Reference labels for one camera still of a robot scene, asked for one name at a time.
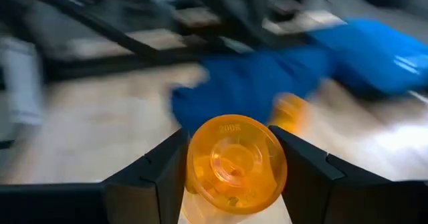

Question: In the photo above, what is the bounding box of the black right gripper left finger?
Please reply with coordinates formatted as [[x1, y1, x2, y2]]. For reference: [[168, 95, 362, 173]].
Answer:
[[0, 127, 190, 224]]

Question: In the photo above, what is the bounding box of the blue scrubs cloth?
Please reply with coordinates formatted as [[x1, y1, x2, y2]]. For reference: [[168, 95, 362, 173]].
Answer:
[[170, 16, 428, 134]]

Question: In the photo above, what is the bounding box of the black table end frame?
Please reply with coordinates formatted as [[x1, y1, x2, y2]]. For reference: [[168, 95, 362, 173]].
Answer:
[[0, 0, 335, 84]]

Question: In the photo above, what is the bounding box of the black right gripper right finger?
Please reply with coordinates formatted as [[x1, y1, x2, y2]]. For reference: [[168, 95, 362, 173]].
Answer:
[[269, 125, 428, 224]]

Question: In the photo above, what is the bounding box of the orange pill bottle white cap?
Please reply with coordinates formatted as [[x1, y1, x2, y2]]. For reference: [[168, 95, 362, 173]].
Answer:
[[180, 114, 288, 224], [269, 92, 311, 134]]

